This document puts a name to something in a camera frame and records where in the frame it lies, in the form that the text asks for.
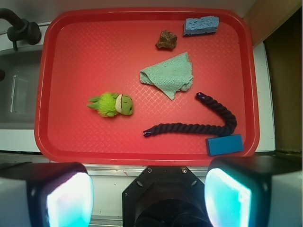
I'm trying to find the grey sink basin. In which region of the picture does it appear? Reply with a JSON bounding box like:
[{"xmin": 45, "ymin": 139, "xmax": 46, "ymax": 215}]
[{"xmin": 0, "ymin": 49, "xmax": 42, "ymax": 130}]

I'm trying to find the green plush toy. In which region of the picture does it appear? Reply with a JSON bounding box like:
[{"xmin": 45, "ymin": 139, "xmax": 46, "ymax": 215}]
[{"xmin": 87, "ymin": 92, "xmax": 134, "ymax": 117}]

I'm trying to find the blue rectangular block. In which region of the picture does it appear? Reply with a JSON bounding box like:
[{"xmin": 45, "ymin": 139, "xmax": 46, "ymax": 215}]
[{"xmin": 206, "ymin": 134, "xmax": 244, "ymax": 156}]

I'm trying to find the teal folded cloth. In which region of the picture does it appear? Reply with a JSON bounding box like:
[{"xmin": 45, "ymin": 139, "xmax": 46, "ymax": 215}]
[{"xmin": 139, "ymin": 52, "xmax": 194, "ymax": 100}]

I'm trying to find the light blue sponge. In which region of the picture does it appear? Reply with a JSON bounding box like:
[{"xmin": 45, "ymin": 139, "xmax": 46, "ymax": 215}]
[{"xmin": 183, "ymin": 16, "xmax": 220, "ymax": 36}]

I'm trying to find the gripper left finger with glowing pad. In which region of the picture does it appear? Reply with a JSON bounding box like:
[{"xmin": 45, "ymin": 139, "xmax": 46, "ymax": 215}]
[{"xmin": 0, "ymin": 162, "xmax": 94, "ymax": 227}]

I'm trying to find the red plastic tray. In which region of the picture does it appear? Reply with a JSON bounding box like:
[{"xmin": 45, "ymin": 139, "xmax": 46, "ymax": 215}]
[{"xmin": 35, "ymin": 8, "xmax": 259, "ymax": 166}]

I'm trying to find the dark blue twisted rope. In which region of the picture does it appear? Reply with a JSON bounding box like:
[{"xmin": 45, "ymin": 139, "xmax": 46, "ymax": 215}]
[{"xmin": 143, "ymin": 92, "xmax": 238, "ymax": 139}]

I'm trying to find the brown rock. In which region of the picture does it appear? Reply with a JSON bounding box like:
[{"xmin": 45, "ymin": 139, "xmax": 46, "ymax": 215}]
[{"xmin": 156, "ymin": 30, "xmax": 178, "ymax": 49}]

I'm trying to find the black faucet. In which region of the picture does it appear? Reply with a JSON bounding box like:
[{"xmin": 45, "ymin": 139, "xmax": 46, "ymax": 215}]
[{"xmin": 0, "ymin": 8, "xmax": 42, "ymax": 51}]

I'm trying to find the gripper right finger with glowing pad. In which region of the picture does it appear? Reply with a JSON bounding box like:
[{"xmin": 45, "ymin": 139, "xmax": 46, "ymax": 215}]
[{"xmin": 204, "ymin": 155, "xmax": 303, "ymax": 227}]

